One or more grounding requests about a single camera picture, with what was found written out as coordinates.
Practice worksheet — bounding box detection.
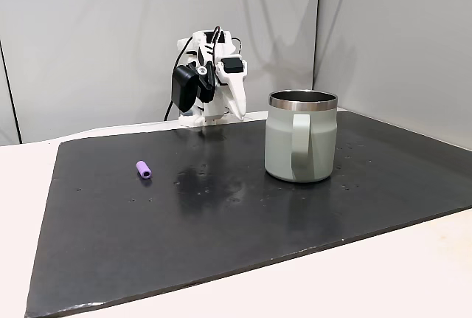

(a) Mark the black camera cable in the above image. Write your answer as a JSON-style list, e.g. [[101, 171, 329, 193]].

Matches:
[[163, 25, 222, 122]]

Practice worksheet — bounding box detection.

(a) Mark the pale green steel-rimmed mug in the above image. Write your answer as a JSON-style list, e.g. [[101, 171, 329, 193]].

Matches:
[[264, 90, 339, 184]]

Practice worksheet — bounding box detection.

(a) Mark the black table mat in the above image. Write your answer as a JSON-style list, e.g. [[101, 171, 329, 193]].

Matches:
[[24, 110, 472, 318]]

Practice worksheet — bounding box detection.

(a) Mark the black camera box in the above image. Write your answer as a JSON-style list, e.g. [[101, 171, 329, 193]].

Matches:
[[170, 64, 202, 113]]

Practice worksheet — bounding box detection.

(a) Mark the purple pen grip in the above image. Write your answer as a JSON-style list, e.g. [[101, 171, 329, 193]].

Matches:
[[135, 160, 153, 181]]

